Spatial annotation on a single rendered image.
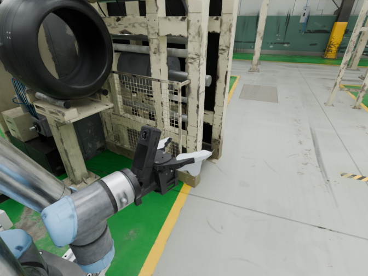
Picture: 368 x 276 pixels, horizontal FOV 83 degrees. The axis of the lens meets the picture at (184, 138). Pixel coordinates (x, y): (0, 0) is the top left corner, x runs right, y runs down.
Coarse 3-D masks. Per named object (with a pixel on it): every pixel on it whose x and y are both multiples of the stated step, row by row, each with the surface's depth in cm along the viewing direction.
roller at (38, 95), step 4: (36, 92) 138; (36, 96) 137; (40, 96) 134; (44, 96) 132; (48, 96) 131; (44, 100) 133; (48, 100) 130; (52, 100) 128; (56, 100) 126; (60, 100) 125; (64, 100) 124; (56, 104) 126; (60, 104) 124; (64, 104) 122; (68, 104) 124
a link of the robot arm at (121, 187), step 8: (112, 176) 41; (120, 176) 41; (112, 184) 40; (120, 184) 40; (128, 184) 41; (112, 192) 39; (120, 192) 40; (128, 192) 41; (120, 200) 40; (128, 200) 41; (120, 208) 41
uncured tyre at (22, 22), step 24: (24, 0) 96; (48, 0) 101; (72, 0) 110; (0, 24) 100; (24, 24) 96; (72, 24) 139; (96, 24) 124; (0, 48) 104; (24, 48) 99; (96, 48) 150; (24, 72) 104; (48, 72) 109; (72, 72) 149; (96, 72) 151; (72, 96) 126
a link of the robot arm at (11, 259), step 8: (0, 240) 29; (0, 248) 29; (8, 248) 31; (0, 256) 28; (8, 256) 30; (0, 264) 28; (8, 264) 30; (16, 264) 32; (0, 272) 28; (8, 272) 30; (16, 272) 31; (24, 272) 34; (32, 272) 37; (40, 272) 37
